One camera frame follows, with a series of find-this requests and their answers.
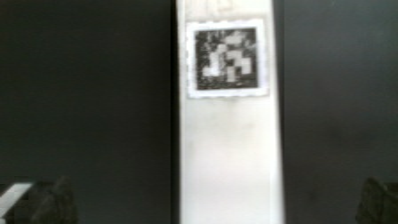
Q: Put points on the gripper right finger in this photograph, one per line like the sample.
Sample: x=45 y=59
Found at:
x=377 y=211

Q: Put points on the white cabinet top block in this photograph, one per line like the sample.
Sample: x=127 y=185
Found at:
x=230 y=129

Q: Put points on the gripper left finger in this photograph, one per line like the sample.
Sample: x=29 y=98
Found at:
x=38 y=202

